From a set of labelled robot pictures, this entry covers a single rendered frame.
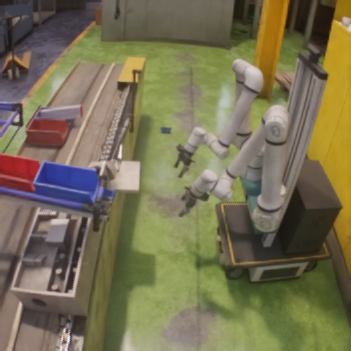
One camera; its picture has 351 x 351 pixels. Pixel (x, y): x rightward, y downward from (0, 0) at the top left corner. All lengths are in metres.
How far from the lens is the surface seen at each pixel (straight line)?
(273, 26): 5.28
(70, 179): 1.76
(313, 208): 2.47
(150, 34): 7.60
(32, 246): 1.96
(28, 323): 1.87
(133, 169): 2.52
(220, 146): 2.40
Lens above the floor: 2.38
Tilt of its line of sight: 38 degrees down
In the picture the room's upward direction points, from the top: 6 degrees clockwise
